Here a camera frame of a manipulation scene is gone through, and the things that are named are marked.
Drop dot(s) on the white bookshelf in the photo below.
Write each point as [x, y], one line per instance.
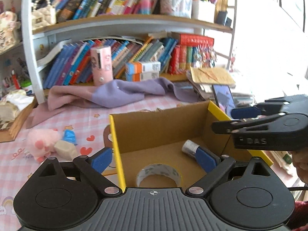
[38, 42]

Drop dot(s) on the beige eraser block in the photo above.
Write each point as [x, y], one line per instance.
[66, 150]

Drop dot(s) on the yellow cardboard box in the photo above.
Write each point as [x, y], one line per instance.
[143, 138]

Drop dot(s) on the pink purple cloth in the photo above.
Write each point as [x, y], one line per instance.
[113, 94]

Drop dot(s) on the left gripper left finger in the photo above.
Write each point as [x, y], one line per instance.
[92, 168]

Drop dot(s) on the stack of books right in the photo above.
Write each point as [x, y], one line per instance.
[241, 97]

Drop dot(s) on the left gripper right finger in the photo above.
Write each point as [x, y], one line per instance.
[215, 167]

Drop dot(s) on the red dictionary books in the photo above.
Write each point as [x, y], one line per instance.
[191, 50]

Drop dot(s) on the pink plush toy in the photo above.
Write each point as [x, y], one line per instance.
[40, 143]

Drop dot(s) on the brown paper envelope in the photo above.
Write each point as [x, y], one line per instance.
[211, 76]

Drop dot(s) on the white glue tube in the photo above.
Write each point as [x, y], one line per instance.
[190, 148]

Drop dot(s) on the orange white boxes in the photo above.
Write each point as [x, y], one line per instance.
[141, 71]

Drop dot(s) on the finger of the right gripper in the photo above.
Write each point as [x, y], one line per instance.
[281, 122]
[295, 104]

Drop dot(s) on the wooden chess box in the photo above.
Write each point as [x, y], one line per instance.
[10, 129]

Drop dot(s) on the pink cylindrical device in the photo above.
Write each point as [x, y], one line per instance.
[101, 62]

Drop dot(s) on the tissue pack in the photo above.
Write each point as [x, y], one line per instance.
[13, 103]

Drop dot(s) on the yellow tape roll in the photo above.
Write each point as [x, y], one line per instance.
[157, 171]

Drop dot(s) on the small blue object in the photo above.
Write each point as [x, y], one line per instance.
[69, 136]

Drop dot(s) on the black smartphone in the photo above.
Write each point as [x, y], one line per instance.
[223, 98]

